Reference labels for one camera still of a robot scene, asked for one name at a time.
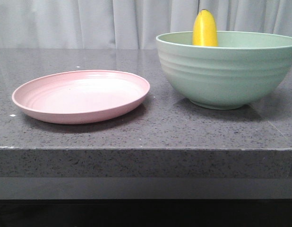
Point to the white curtain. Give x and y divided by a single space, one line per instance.
128 24

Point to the yellow banana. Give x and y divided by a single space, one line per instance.
204 29

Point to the green bowl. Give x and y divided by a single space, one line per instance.
243 68

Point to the pink plate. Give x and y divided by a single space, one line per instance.
82 96

